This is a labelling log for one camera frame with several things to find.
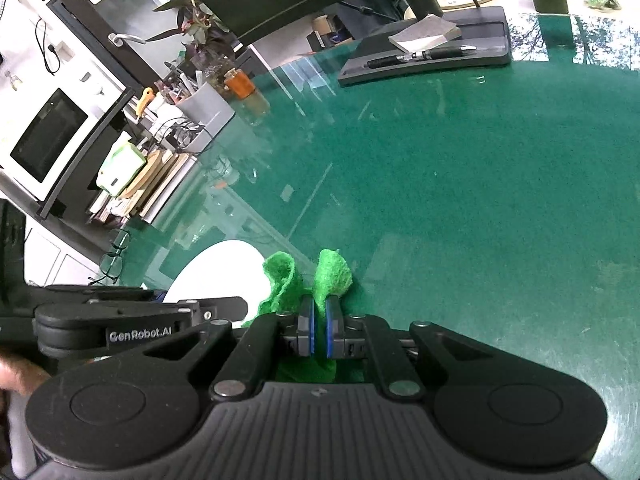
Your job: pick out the white notepad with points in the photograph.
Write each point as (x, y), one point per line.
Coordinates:
(425, 30)

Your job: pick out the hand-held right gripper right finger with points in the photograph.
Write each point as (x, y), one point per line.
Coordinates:
(330, 330)

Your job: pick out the green cleaning cloth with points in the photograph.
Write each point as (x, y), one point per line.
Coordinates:
(332, 272)

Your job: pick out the stack of wooden boards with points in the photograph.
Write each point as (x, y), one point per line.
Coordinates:
(160, 180)

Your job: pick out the black eyeglasses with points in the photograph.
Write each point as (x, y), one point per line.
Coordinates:
(116, 255)

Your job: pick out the person's left hand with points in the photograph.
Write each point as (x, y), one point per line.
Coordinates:
(22, 374)

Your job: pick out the white desk organiser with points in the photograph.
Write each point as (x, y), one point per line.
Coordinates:
(207, 110)

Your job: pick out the green and white box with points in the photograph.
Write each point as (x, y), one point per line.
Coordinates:
(122, 167)

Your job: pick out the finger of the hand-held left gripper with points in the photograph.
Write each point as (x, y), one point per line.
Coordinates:
(222, 308)

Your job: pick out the potted plant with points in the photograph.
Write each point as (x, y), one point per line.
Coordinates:
(200, 30)

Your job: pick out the person's left forearm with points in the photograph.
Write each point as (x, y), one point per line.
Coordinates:
(20, 435)

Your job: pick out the black pen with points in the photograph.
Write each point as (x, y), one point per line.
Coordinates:
(425, 55)

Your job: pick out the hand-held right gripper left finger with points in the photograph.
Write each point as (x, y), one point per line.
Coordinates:
(310, 330)

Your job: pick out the orange jar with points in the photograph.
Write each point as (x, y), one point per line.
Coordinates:
(241, 85)

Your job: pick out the white microwave oven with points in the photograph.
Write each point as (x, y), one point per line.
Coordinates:
(50, 135)

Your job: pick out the grey monitor stand base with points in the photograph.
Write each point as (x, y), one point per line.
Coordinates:
(450, 67)

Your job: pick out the white bowl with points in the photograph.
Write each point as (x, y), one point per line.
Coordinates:
(215, 270)

